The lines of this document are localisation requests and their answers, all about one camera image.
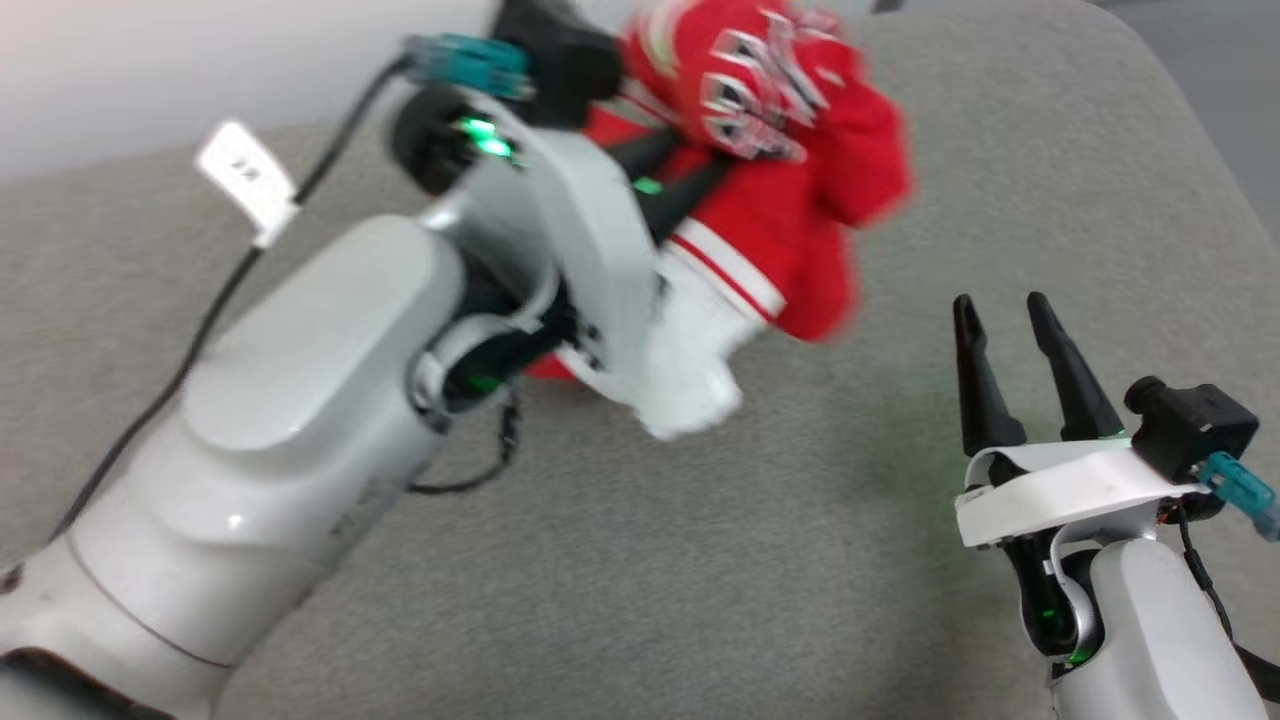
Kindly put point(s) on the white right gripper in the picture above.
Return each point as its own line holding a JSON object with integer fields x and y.
{"x": 1060, "y": 485}

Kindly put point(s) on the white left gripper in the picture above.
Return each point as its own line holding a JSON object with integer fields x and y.
{"x": 590, "y": 230}

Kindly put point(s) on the red and white jersey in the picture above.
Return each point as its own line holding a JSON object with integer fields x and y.
{"x": 790, "y": 230}

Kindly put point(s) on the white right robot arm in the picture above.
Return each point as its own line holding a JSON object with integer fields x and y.
{"x": 1160, "y": 640}

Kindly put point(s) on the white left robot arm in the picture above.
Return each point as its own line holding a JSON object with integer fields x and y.
{"x": 250, "y": 480}

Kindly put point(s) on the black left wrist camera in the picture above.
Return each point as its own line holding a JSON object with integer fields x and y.
{"x": 560, "y": 60}

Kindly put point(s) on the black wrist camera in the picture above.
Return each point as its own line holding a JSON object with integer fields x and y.
{"x": 1190, "y": 425}
{"x": 560, "y": 60}

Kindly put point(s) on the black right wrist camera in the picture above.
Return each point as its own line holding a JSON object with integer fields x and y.
{"x": 1190, "y": 425}

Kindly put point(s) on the teal right camera plug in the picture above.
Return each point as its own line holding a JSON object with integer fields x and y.
{"x": 1240, "y": 490}

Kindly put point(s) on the teal camera plug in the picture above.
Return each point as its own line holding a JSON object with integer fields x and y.
{"x": 1240, "y": 490}
{"x": 470, "y": 62}

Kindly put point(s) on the teal left camera plug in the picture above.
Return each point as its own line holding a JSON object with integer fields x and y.
{"x": 470, "y": 62}

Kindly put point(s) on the dark metal bracket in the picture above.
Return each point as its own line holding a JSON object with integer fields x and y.
{"x": 886, "y": 4}

